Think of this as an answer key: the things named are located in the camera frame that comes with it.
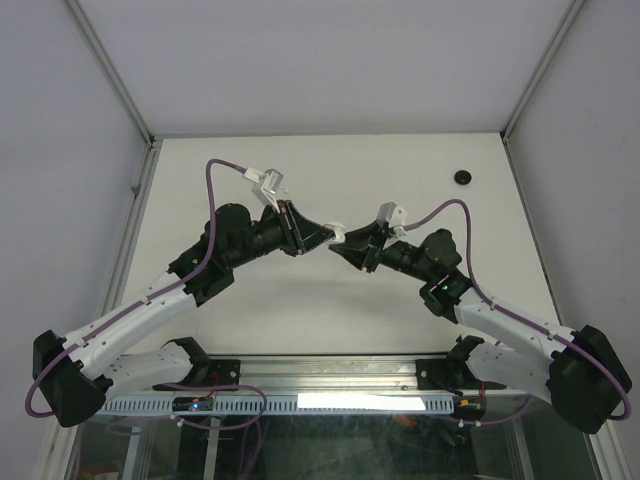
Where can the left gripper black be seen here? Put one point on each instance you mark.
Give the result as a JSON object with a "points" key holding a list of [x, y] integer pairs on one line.
{"points": [[309, 234]]}

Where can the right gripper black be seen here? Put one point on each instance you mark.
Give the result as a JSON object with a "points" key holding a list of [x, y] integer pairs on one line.
{"points": [[364, 236]]}

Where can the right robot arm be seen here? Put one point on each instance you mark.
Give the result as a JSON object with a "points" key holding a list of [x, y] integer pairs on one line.
{"points": [[577, 373]]}

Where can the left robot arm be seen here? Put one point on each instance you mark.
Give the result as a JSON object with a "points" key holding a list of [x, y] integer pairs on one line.
{"points": [[198, 275]]}

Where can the small circuit board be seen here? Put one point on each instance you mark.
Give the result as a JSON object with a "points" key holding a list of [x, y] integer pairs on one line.
{"points": [[199, 404]]}

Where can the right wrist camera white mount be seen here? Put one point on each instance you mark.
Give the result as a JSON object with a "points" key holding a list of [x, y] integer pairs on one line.
{"points": [[392, 217]]}

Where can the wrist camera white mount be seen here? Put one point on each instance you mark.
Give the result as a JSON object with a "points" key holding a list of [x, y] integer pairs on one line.
{"points": [[392, 217], [265, 185]]}

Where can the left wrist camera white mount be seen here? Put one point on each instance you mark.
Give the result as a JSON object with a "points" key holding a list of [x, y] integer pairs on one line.
{"points": [[265, 185]]}

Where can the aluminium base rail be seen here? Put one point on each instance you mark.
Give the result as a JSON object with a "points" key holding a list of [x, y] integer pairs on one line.
{"points": [[330, 372]]}

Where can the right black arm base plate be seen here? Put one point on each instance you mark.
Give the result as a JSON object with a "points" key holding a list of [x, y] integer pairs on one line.
{"points": [[444, 374]]}

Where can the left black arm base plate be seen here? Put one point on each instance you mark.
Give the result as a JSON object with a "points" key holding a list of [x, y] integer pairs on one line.
{"points": [[214, 372]]}

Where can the grey slotted cable duct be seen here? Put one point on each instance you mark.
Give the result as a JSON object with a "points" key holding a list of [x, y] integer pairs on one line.
{"points": [[299, 404]]}

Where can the aluminium frame post left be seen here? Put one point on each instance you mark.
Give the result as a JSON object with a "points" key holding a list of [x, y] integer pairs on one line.
{"points": [[98, 51]]}

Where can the aluminium frame post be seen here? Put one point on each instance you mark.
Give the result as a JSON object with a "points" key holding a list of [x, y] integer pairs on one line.
{"points": [[98, 51], [543, 65]]}

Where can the aluminium frame post right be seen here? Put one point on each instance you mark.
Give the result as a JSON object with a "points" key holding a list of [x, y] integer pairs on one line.
{"points": [[543, 65]]}

